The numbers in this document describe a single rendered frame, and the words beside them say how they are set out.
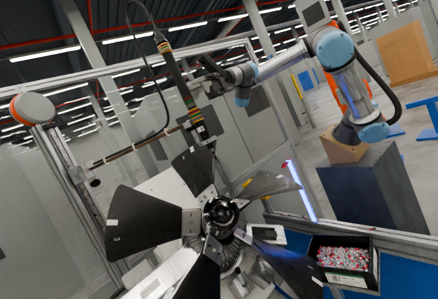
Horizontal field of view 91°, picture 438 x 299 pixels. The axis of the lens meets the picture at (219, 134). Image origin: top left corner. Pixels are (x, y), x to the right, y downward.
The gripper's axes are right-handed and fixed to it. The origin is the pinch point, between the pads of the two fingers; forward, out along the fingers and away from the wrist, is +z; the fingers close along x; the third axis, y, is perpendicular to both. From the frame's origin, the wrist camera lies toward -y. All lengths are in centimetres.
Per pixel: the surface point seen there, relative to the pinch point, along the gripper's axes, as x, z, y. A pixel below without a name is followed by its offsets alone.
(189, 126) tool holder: 1.5, 5.3, 13.4
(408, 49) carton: 99, -796, 73
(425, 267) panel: -37, -34, 90
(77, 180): 49, 41, 14
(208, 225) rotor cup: -5.4, 17.6, 43.1
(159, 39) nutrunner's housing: -1.7, 3.3, -17.1
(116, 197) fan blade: 11.8, 34.5, 24.3
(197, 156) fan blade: 14.8, 0.6, 26.3
